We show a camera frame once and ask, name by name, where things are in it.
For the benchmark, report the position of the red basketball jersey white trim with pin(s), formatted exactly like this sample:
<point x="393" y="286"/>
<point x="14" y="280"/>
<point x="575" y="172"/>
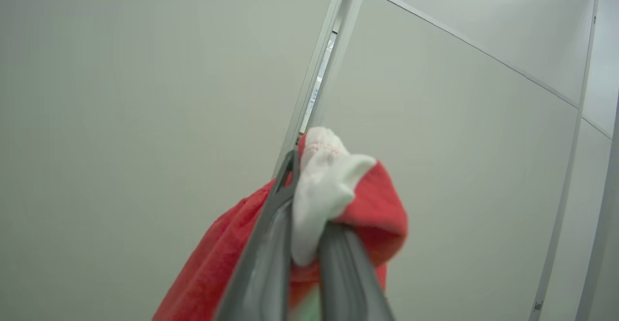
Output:
<point x="379" y="210"/>

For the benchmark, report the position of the white cloth garment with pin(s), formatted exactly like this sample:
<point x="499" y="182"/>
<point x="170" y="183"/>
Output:
<point x="324" y="190"/>

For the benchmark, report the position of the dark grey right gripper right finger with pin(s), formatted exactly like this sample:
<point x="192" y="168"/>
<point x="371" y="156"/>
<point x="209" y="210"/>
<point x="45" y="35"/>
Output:
<point x="346" y="277"/>

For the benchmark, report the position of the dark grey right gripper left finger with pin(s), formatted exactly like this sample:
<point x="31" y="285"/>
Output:
<point x="266" y="263"/>

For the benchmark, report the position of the white partition panel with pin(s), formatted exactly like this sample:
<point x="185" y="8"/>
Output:
<point x="607" y="69"/>
<point x="145" y="94"/>
<point x="459" y="142"/>

